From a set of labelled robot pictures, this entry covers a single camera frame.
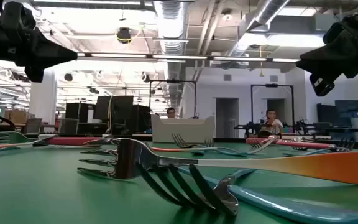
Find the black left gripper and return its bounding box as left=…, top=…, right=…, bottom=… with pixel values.
left=0, top=29, right=79, bottom=84

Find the pink handled silver fork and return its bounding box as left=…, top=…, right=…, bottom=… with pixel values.
left=245, top=136, right=291, bottom=146
left=0, top=131, right=103, bottom=147
left=273, top=139, right=337, bottom=150

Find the blue handled silver fork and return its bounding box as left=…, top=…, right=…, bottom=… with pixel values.
left=137, top=164, right=257, bottom=217
left=178, top=167, right=358, bottom=224
left=170, top=133, right=249, bottom=156

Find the white plastic bin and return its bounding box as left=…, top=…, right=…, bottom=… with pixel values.
left=150, top=114, right=216, bottom=144

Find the white pillar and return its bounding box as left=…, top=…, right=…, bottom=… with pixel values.
left=29, top=68, right=58, bottom=134

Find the small black monitor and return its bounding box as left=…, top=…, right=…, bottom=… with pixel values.
left=65, top=102, right=90, bottom=124

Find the grey door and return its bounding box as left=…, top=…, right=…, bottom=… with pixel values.
left=215, top=97, right=240, bottom=139
left=267, top=98, right=289, bottom=125

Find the cardboard box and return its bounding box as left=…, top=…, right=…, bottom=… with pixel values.
left=4, top=109, right=27, bottom=124

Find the large black monitor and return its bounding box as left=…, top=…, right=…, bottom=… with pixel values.
left=93, top=95, right=135, bottom=122

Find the black bar with strip lights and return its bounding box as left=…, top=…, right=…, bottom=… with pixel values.
left=76, top=52, right=301, bottom=63

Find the green table mat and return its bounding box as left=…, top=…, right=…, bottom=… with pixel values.
left=0, top=136, right=358, bottom=224

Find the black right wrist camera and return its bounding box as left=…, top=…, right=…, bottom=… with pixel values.
left=330, top=14, right=358, bottom=44

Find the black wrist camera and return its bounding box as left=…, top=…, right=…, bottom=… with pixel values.
left=330, top=14, right=358, bottom=44
left=0, top=1, right=33, bottom=32

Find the black gantry frame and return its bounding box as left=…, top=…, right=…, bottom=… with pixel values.
left=149, top=79, right=198, bottom=119
left=250, top=83, right=295, bottom=131

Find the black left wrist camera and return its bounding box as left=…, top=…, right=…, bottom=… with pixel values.
left=0, top=1, right=33, bottom=32

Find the black overhead camera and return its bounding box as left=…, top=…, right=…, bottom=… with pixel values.
left=116, top=27, right=132, bottom=44

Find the slanted silver ventilation duct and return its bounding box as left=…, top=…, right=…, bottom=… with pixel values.
left=228, top=0, right=291, bottom=58

